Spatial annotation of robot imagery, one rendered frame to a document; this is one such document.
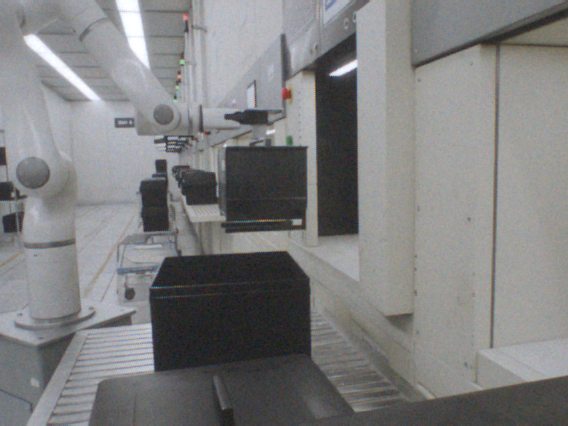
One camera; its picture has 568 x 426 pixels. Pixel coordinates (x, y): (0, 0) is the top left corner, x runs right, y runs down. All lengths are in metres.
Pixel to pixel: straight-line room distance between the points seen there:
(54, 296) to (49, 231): 0.16
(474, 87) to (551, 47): 0.12
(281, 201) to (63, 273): 0.56
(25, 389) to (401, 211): 0.92
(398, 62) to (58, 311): 0.95
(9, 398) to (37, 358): 0.18
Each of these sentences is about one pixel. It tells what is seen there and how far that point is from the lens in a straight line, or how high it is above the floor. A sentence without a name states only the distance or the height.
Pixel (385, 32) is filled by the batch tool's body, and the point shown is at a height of 1.33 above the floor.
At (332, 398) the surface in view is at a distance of 0.60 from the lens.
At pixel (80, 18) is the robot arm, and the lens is 1.29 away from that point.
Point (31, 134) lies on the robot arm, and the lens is 1.24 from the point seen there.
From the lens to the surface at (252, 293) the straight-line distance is 0.83.
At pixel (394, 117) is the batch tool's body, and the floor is 1.20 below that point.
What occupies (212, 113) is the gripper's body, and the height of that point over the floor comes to 1.26.
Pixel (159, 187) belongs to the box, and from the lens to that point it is 4.97.
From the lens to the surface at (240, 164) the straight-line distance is 1.18.
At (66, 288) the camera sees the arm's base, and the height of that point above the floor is 0.84.
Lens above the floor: 1.14
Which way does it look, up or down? 6 degrees down
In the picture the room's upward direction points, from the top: 2 degrees counter-clockwise
